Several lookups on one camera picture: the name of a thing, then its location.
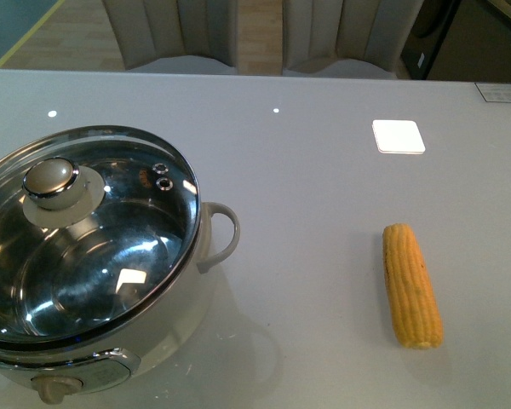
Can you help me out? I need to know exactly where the glass pot lid with knob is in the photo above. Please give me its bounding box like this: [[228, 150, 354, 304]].
[[0, 125, 201, 350]]

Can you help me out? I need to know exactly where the yellow corn cob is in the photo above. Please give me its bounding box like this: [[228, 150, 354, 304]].
[[382, 223, 444, 349]]

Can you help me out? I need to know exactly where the white electric cooking pot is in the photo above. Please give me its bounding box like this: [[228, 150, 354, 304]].
[[0, 124, 242, 406]]

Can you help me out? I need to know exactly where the left beige upholstered chair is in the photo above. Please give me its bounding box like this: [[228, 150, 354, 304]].
[[103, 0, 238, 75]]

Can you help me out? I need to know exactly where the beige upholstered chair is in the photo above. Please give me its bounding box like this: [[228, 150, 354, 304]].
[[103, 0, 238, 75], [282, 0, 422, 79]]

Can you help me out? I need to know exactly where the right beige upholstered chair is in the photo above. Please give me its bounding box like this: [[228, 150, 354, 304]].
[[282, 0, 422, 79]]

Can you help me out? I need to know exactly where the dark cabinet appliance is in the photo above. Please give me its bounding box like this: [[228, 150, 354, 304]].
[[401, 0, 459, 80]]

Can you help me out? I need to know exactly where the blue label sticker on table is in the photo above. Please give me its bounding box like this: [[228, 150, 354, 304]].
[[475, 83, 511, 103]]

